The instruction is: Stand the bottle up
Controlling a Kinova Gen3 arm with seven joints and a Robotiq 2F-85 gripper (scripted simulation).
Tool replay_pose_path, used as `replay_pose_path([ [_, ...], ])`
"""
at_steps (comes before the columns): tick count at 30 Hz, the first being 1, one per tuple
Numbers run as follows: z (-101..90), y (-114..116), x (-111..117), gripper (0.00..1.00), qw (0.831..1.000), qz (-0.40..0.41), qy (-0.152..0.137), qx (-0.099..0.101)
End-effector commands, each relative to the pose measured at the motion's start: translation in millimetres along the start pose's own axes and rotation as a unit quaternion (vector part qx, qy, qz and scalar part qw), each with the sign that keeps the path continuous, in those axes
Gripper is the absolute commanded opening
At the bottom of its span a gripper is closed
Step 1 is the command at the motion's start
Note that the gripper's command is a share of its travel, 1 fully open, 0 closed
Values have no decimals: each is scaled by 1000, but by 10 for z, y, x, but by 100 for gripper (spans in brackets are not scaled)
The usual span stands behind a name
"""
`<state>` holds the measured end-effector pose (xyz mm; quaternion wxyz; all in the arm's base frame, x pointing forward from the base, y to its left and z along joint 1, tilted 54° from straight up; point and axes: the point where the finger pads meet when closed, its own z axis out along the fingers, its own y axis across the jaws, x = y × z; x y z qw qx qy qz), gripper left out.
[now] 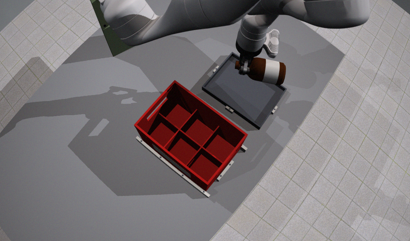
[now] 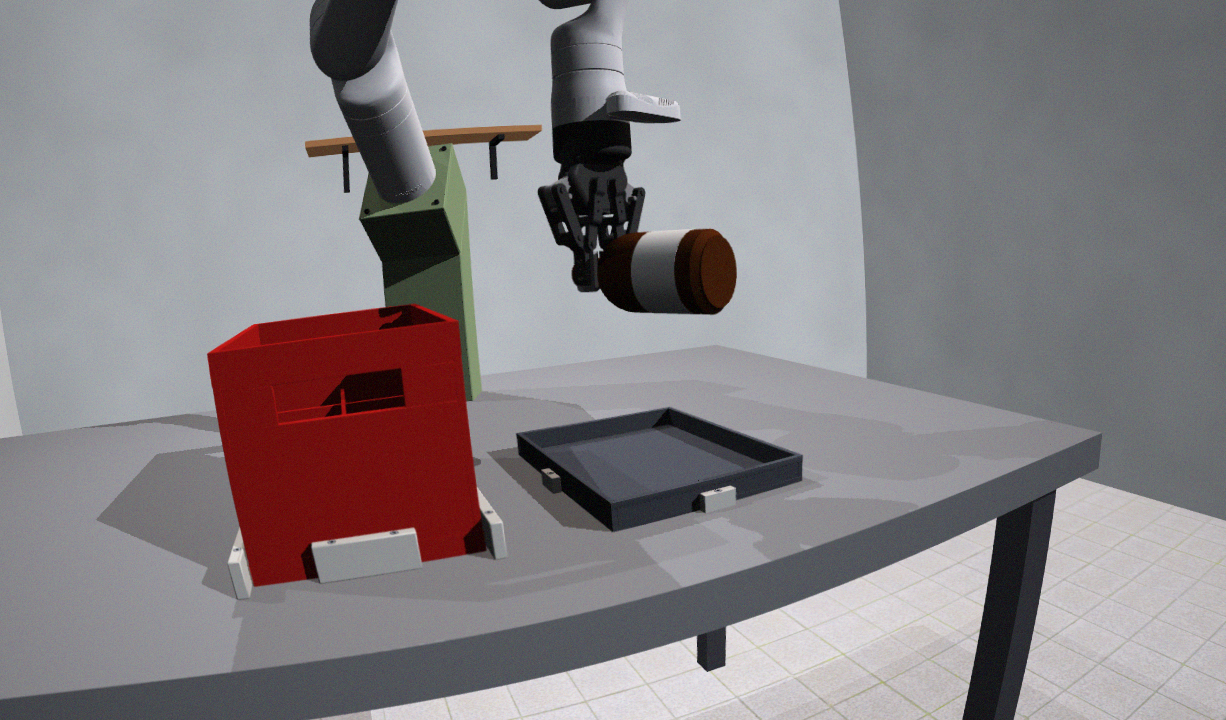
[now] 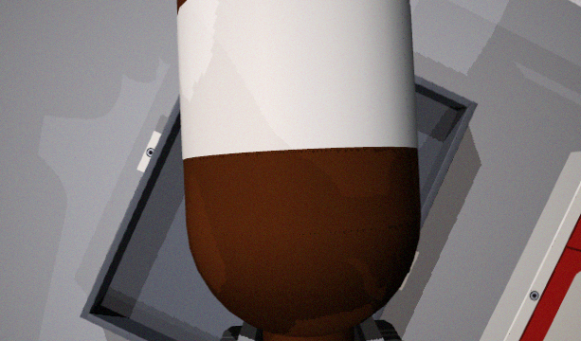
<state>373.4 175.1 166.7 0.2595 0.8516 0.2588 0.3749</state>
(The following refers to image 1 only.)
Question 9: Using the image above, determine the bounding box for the red crate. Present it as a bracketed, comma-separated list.
[134, 80, 248, 191]

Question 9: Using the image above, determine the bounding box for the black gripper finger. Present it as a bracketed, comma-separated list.
[239, 54, 254, 75]

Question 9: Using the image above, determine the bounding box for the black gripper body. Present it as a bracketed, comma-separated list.
[236, 40, 262, 64]

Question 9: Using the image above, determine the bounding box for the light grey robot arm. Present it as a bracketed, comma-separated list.
[99, 0, 370, 58]

